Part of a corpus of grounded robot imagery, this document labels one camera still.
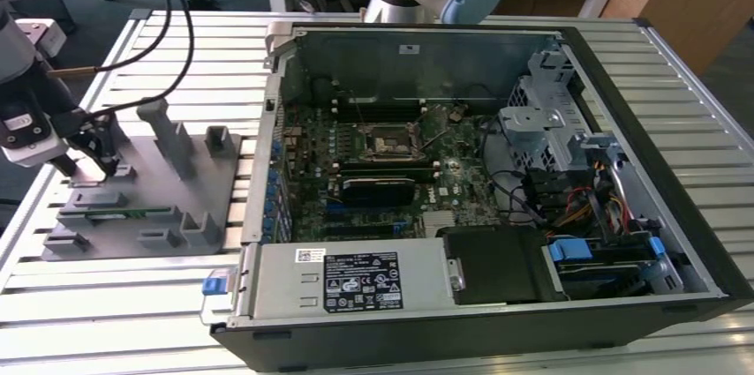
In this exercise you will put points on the black graphics card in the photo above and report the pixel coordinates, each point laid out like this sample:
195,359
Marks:
376,192

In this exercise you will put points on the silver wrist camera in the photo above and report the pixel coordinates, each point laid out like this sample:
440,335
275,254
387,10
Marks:
32,154

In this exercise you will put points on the round coin battery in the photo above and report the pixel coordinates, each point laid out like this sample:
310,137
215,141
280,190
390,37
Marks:
455,114

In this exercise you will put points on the silver drive cage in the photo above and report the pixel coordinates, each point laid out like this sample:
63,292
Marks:
530,123

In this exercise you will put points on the black hard disk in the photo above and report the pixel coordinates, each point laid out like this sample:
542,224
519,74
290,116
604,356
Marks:
600,282

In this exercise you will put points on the black PC case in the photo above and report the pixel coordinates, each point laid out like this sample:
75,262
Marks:
412,344

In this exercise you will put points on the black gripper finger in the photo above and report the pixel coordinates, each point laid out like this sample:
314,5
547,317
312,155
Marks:
65,165
105,141

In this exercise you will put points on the blue expansion card latch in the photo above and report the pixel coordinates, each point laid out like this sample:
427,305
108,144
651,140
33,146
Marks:
269,209
272,178
271,193
268,226

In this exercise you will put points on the green motherboard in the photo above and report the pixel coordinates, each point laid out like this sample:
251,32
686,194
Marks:
464,163

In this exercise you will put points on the person's dark leg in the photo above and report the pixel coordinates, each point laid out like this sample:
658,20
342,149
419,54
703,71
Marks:
203,0

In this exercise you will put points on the green RAM stick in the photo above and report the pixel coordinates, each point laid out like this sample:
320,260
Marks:
132,212

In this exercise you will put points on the black RAM slot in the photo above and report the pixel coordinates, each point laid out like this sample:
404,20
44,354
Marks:
388,169
388,165
376,107
388,178
376,102
388,174
376,116
376,111

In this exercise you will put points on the black expansion slot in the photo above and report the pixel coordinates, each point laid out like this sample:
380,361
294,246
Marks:
359,230

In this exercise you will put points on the blue disk carrier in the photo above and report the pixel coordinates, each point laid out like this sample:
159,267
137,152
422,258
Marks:
568,251

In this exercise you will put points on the CPU socket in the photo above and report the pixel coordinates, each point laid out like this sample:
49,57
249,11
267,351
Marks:
388,141

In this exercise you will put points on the small white camera box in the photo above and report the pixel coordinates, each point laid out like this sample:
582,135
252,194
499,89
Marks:
41,37

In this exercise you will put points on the blue drive latch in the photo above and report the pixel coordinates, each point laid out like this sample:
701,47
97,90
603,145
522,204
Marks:
656,253

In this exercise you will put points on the blue case latch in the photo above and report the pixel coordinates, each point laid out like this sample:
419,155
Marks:
213,286

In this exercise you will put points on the silver power supply unit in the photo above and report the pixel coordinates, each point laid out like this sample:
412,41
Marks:
276,287

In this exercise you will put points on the silver chipset heat sink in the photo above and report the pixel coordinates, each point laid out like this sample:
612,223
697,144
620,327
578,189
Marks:
439,221

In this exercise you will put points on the grey parts rack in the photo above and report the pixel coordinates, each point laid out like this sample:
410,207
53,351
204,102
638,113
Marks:
141,181

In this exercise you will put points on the wooden cabinet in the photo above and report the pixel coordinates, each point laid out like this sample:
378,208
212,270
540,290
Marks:
695,4

